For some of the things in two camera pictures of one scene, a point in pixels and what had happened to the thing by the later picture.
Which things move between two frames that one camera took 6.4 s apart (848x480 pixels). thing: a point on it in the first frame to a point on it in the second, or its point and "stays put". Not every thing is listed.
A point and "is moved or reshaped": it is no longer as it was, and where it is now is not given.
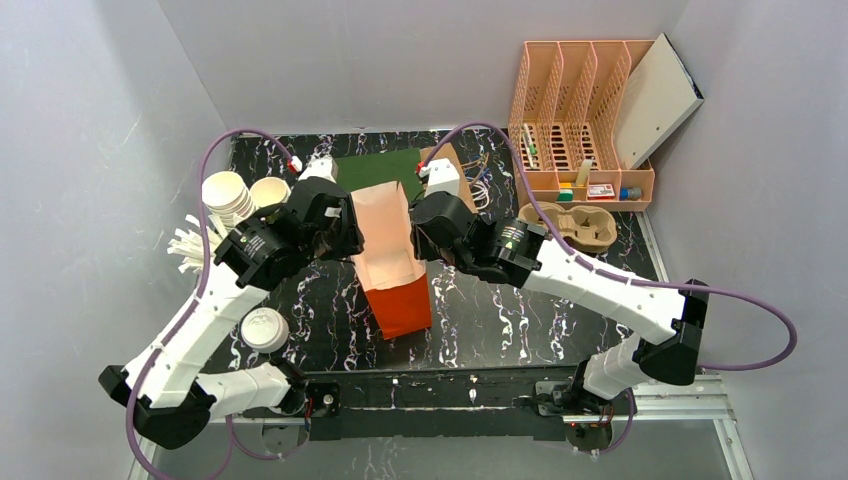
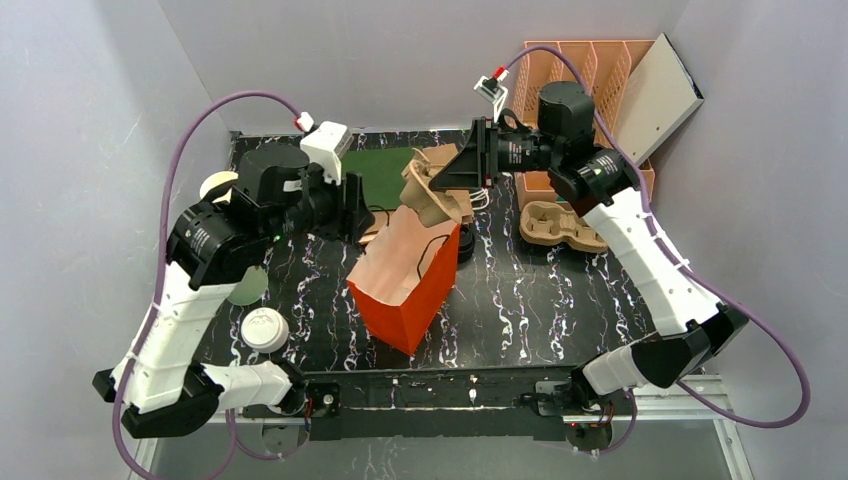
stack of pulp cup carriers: [587, 229] stays put
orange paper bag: [396, 280] is moved or reshaped
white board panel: [660, 94] stays put
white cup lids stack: [264, 330] stays put
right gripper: [424, 237] to [488, 153]
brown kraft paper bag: [446, 151] stays put
